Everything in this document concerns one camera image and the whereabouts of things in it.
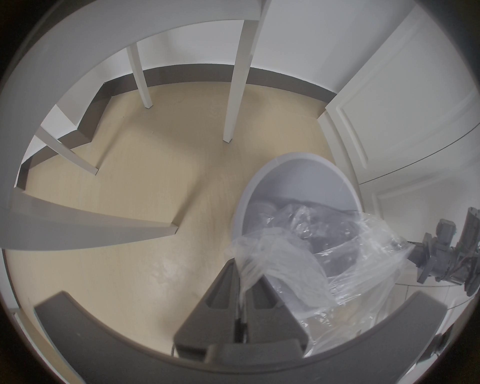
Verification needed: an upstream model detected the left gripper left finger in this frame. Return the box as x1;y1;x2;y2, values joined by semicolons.
174;260;241;361

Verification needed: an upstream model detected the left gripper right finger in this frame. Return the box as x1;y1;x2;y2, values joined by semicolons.
244;277;309;356

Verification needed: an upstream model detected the clear plastic bag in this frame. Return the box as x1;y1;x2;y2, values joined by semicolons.
225;202;411;355

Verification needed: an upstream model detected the white trash bin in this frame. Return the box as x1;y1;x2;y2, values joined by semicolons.
233;152;364;338

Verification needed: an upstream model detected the white wardrobe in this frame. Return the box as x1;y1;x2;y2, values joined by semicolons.
317;0;480;319

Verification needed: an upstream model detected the white chair with grey cushions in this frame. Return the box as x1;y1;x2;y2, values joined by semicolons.
0;0;272;252

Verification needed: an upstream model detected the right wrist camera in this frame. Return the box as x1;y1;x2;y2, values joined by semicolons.
435;218;457;246

